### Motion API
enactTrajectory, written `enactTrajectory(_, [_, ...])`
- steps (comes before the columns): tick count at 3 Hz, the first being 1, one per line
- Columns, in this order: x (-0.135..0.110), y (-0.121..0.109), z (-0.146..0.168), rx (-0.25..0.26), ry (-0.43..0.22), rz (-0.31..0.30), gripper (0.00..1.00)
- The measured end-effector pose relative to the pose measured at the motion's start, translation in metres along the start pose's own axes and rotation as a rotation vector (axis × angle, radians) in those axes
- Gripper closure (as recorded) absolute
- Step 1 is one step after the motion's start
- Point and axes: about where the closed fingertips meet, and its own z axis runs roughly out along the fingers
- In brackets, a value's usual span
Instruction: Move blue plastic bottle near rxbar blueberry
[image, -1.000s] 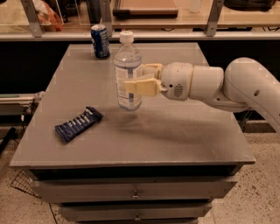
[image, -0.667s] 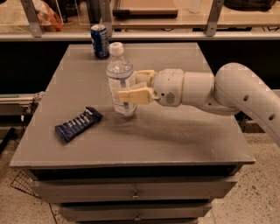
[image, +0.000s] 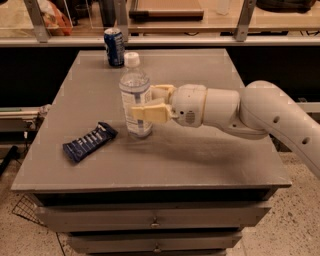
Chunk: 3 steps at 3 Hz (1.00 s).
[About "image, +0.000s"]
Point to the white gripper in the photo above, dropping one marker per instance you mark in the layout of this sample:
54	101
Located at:
188	104

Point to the clear plastic water bottle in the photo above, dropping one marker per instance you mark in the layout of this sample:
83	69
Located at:
134	85

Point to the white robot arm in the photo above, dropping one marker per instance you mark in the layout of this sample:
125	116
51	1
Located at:
253	112

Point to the blue rxbar snack bar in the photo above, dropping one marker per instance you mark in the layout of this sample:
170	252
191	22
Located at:
80	148

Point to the blue soda can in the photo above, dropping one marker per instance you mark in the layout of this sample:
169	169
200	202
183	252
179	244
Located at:
115	48

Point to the grey drawer cabinet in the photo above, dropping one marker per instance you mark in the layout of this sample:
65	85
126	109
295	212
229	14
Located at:
174	164

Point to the wooden framed board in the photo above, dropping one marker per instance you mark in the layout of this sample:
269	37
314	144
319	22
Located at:
165	9

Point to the upper grey drawer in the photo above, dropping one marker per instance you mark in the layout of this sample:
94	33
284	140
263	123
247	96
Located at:
152	216

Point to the grey drawer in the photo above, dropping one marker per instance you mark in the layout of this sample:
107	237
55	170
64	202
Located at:
154	242
152	216

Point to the orange snack bag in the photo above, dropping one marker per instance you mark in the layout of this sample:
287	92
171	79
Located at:
53	18

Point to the lower grey drawer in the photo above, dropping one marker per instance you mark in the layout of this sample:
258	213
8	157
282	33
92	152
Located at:
154	242

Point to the black wire grid panel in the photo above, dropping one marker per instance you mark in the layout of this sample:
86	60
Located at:
25	208

